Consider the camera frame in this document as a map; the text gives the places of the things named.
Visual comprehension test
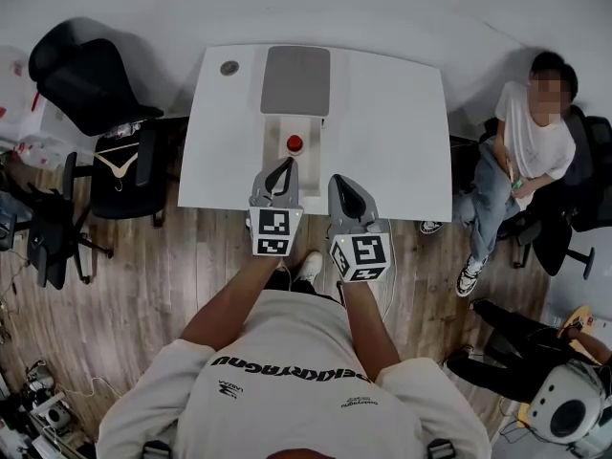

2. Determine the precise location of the clear plastic bottle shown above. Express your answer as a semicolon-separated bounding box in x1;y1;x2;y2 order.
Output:
103;121;143;142

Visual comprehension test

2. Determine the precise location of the white head-worn camera rig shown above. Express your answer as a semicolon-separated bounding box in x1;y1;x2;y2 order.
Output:
527;359;606;445

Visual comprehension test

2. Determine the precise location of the person's right forearm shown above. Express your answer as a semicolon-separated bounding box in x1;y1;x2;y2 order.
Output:
339;279;404;387

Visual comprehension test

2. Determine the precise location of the black office chair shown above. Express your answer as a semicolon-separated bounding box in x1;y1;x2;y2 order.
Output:
448;103;612;282
0;179;115;292
27;16;169;230

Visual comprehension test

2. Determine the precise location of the black strap buckle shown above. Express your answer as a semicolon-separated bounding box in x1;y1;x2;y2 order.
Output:
426;438;456;459

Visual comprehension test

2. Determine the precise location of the person's white printed t-shirt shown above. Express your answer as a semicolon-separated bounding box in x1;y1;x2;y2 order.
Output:
95;288;494;459

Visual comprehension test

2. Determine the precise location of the person's left forearm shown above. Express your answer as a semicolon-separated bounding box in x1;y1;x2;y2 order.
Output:
178;254;284;354

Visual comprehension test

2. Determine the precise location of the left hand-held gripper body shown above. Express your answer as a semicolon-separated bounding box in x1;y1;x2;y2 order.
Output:
246;203;306;257

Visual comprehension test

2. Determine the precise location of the round wooden side table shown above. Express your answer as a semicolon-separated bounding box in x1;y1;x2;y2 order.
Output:
557;303;612;353

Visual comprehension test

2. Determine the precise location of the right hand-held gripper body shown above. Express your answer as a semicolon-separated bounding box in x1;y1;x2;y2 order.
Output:
327;229;393;284

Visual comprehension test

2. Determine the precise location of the white camera device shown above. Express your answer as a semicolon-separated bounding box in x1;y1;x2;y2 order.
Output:
44;405;72;430

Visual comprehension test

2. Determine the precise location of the pile of clear plastic jugs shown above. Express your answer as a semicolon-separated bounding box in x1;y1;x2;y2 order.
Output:
0;44;69;172

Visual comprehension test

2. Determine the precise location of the person's white shoe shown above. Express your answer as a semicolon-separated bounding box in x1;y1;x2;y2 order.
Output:
292;251;325;282

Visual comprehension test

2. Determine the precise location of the white cable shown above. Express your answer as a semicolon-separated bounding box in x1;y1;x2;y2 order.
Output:
379;216;399;325

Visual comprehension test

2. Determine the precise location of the wooden clothes hanger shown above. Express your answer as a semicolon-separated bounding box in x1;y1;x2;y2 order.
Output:
94;143;141;193

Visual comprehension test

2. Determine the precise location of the person's black trouser leg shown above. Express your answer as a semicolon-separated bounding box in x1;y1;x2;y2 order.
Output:
265;273;346;301

